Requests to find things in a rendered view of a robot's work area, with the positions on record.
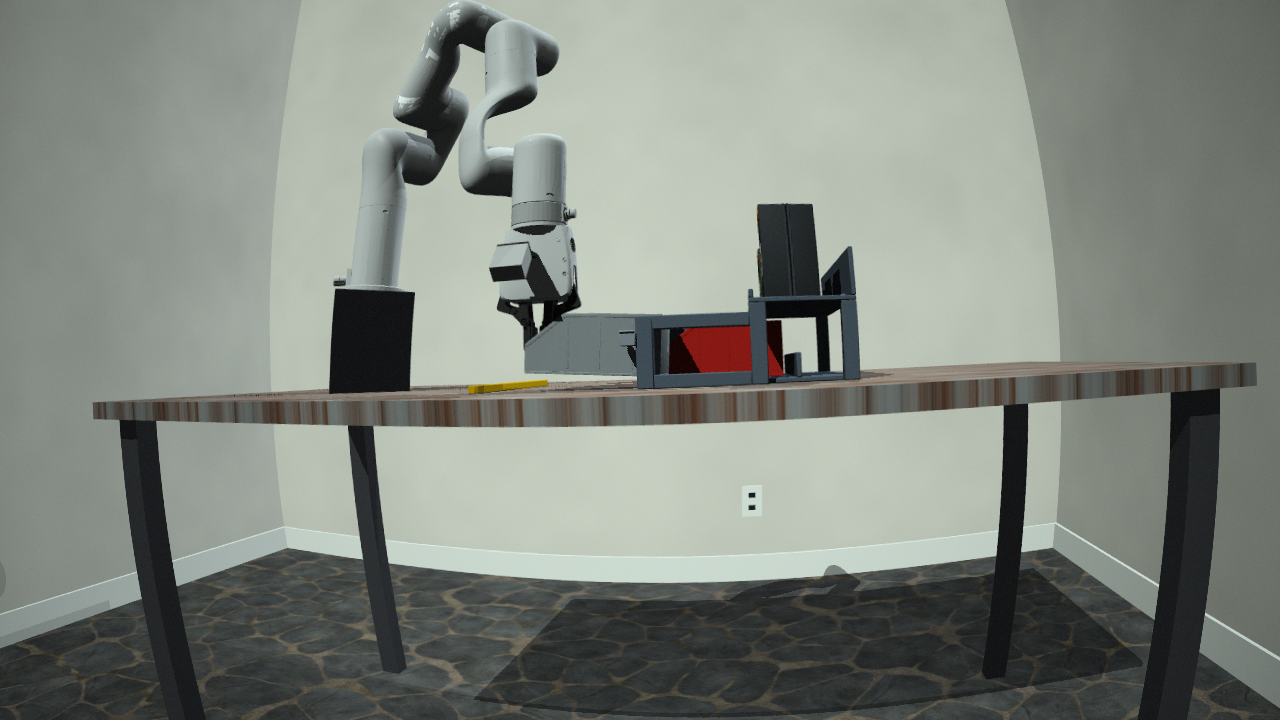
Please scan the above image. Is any red open bin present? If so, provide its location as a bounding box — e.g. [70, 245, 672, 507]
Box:
[669, 320, 785, 375]

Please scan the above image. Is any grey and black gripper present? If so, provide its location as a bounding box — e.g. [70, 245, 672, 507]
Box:
[497, 222, 581, 345]

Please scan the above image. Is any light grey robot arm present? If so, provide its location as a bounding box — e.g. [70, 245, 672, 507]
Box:
[333, 0, 577, 291]

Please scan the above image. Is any grey metal bin rack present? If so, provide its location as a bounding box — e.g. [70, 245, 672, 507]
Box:
[620, 246, 860, 389]

